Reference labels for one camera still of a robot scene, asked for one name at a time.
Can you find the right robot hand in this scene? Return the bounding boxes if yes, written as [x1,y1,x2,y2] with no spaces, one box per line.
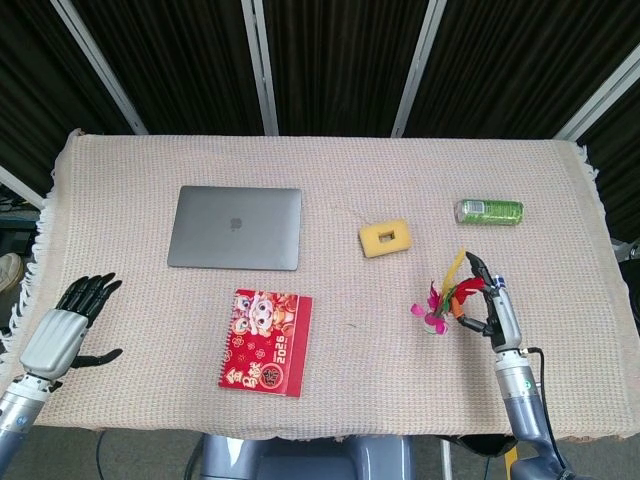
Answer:
[458,251,525,354]

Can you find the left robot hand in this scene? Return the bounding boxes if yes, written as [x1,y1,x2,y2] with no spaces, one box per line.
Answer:
[18,272,124,377]

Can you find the colourful feather shuttlecock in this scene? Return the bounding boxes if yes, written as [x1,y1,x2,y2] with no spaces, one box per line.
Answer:
[410,246,489,336]

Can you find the white sneaker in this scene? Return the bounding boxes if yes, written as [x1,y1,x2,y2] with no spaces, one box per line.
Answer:
[0,252,24,295]

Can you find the green drink can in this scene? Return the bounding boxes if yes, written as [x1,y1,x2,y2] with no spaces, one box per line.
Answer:
[453,198,526,227]

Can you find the yellow sponge with hole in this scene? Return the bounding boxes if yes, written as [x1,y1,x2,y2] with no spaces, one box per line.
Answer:
[358,217,411,260]

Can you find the grey closed laptop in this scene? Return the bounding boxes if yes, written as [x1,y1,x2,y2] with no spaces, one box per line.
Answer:
[166,185,304,273]

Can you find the red 2026 desk calendar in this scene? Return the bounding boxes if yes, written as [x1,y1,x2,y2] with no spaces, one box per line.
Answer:
[217,288,314,400]

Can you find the beige woven tablecloth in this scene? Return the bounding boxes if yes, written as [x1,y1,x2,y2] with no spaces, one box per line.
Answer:
[0,128,640,442]

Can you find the grey-blue robot torso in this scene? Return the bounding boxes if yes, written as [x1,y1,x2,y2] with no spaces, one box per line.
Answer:
[192,433,417,480]

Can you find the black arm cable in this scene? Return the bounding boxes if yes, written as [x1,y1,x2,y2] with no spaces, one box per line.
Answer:
[519,346,571,474]

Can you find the white frame post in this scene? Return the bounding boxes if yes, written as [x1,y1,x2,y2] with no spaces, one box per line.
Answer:
[49,0,149,135]
[0,163,46,207]
[553,47,640,144]
[391,0,450,138]
[240,0,280,135]

